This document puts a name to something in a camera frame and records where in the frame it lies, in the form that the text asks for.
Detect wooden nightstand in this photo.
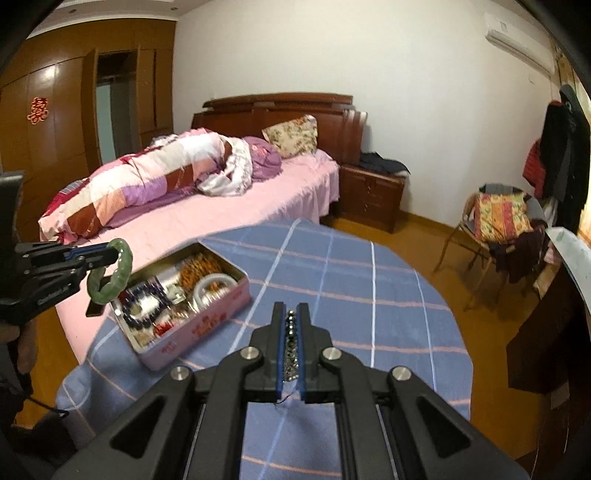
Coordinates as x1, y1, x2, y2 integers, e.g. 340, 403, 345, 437
336, 164, 407, 234

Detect black cable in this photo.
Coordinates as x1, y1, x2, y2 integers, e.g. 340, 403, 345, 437
21, 392, 71, 418

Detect white board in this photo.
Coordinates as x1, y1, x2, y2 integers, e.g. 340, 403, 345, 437
545, 226, 591, 317

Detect wooden bed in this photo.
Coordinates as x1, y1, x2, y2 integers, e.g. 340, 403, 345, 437
37, 92, 369, 365

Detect dark wooden cabinet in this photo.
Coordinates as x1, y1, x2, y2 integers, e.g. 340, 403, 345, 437
505, 258, 591, 395

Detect white air conditioner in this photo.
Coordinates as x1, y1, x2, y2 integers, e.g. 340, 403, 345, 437
482, 10, 556, 75

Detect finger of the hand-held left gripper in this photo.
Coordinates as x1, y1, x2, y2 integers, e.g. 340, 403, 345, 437
25, 258, 114, 296
14, 241, 120, 267

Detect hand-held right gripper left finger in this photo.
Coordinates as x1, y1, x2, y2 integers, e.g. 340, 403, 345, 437
53, 301, 286, 480

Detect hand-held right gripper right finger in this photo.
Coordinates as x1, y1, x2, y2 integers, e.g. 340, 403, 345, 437
297, 301, 532, 480

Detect red paper decoration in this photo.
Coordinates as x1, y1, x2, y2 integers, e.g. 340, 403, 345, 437
26, 96, 51, 124

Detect white and purple cloth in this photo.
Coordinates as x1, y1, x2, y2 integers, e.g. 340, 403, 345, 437
196, 138, 254, 198

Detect rhinestone chain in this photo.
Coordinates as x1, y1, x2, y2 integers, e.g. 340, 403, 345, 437
283, 311, 299, 385

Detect floral pillow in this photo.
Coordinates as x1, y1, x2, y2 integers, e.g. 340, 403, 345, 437
261, 114, 319, 158

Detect green jade bangle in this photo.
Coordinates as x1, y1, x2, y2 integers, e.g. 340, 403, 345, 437
87, 237, 136, 305

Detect colourful patterned cushion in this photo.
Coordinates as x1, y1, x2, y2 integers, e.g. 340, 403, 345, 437
475, 191, 534, 243

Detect blue plaid tablecloth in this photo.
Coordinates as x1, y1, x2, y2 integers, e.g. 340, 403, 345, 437
55, 217, 474, 480

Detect person's left forearm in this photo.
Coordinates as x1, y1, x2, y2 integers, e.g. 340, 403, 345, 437
7, 320, 38, 386

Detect wooden wardrobe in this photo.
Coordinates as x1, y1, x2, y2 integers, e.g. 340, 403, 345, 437
0, 21, 177, 241

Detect dark clothes on chair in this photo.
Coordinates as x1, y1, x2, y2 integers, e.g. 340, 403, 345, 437
487, 222, 550, 284

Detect dark bead bracelet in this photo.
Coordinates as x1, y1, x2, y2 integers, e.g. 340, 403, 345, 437
119, 282, 168, 330

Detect patchwork quilt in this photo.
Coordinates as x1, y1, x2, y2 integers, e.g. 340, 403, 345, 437
38, 130, 232, 244

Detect white bangle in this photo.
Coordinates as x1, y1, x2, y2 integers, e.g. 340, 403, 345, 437
192, 274, 238, 306

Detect hanging black coat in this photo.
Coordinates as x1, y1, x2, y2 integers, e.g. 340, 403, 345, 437
539, 85, 591, 234

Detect wooden chair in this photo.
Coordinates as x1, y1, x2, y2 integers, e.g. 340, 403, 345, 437
433, 182, 550, 310

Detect pink tin box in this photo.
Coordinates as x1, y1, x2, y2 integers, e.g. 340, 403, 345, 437
109, 241, 253, 371

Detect hanging red garment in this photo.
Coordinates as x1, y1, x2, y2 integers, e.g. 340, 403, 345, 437
522, 139, 546, 197

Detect orange bead string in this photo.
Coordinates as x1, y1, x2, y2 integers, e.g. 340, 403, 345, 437
179, 253, 223, 288

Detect dark folded clothing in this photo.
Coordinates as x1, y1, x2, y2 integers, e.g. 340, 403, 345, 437
359, 151, 411, 175

